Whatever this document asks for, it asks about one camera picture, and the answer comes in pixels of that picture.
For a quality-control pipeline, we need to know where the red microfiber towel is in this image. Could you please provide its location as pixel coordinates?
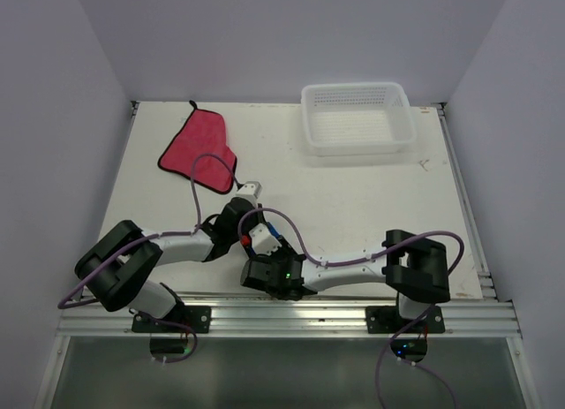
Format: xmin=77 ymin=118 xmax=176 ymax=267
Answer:
xmin=157 ymin=101 xmax=237 ymax=194

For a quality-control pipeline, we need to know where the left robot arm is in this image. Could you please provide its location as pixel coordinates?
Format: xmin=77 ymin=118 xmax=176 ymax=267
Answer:
xmin=74 ymin=197 xmax=258 ymax=332

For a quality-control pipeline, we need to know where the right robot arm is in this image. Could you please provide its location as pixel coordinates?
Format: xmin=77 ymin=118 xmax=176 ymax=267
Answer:
xmin=240 ymin=224 xmax=450 ymax=332

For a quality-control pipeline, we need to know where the white perforated plastic basket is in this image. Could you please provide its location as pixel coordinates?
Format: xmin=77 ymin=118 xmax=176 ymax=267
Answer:
xmin=301 ymin=82 xmax=418 ymax=156

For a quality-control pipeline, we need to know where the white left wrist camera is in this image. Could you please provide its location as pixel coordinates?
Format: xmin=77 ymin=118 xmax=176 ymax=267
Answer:
xmin=236 ymin=181 xmax=262 ymax=206

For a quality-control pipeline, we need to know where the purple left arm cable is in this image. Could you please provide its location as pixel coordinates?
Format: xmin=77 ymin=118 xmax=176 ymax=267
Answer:
xmin=56 ymin=154 xmax=248 ymax=364

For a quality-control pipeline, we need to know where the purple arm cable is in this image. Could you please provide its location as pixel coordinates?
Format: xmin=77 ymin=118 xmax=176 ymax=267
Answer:
xmin=237 ymin=208 xmax=465 ymax=409
xmin=56 ymin=154 xmax=248 ymax=364

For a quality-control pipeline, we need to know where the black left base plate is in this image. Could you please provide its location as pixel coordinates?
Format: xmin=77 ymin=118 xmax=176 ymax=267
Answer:
xmin=132 ymin=306 xmax=212 ymax=334

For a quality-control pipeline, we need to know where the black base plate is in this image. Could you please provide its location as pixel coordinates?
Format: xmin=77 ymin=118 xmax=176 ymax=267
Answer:
xmin=365 ymin=306 xmax=446 ymax=335
xmin=132 ymin=306 xmax=212 ymax=334

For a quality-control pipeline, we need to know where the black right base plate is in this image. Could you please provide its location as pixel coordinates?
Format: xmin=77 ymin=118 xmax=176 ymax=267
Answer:
xmin=365 ymin=306 xmax=446 ymax=335

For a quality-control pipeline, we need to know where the aluminium mounting rail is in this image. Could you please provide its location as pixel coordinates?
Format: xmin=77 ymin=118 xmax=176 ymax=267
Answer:
xmin=56 ymin=294 xmax=522 ymax=338

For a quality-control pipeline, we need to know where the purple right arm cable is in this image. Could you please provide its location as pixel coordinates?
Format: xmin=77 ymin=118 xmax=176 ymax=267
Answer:
xmin=237 ymin=208 xmax=465 ymax=409

